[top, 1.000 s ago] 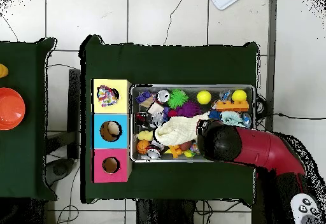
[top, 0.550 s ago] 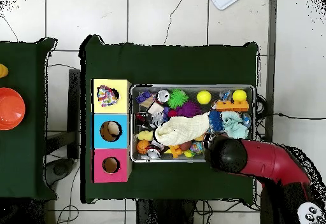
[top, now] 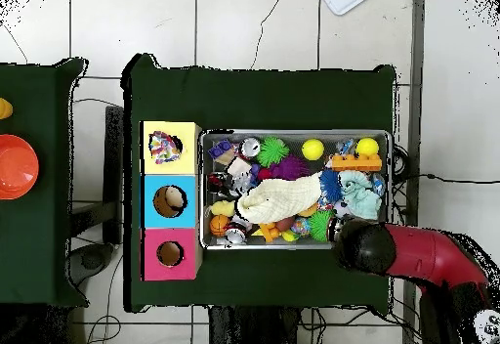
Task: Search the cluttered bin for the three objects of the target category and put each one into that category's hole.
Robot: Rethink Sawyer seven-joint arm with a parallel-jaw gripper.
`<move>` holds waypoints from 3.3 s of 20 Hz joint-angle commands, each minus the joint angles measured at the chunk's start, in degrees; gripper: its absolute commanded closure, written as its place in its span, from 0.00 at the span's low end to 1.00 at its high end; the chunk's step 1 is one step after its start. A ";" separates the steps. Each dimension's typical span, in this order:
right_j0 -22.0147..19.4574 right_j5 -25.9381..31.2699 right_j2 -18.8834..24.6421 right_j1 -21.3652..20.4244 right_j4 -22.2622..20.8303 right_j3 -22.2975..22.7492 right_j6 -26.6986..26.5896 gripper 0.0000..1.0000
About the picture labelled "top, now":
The cream waffle cloth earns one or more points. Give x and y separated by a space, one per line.
277 199

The colourful dotted cloth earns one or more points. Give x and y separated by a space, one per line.
164 147

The mint green cloth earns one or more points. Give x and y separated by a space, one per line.
361 197

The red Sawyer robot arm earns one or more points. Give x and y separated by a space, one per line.
429 254

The wooden box with three holes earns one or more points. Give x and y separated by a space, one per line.
187 203

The silver mesh bin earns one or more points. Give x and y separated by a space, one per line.
273 245

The green spiky ball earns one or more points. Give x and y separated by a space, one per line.
320 224
272 151

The purple spiky ball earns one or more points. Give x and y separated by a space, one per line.
291 168

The small orange basketball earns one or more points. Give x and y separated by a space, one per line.
219 225

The plain yellow ball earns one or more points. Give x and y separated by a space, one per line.
312 149

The dark green table cloth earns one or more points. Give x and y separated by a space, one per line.
254 97

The blue spiky ball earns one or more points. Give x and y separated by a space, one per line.
331 183

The orange toy brick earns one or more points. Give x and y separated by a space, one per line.
357 162

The yellow smiley ball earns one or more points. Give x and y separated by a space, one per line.
367 146

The white tray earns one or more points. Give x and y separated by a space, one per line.
343 3

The neighbouring green cloth table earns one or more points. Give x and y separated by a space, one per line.
35 183

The orange plastic bowl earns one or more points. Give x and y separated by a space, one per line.
15 166

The yellow plastic toy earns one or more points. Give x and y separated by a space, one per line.
4 108

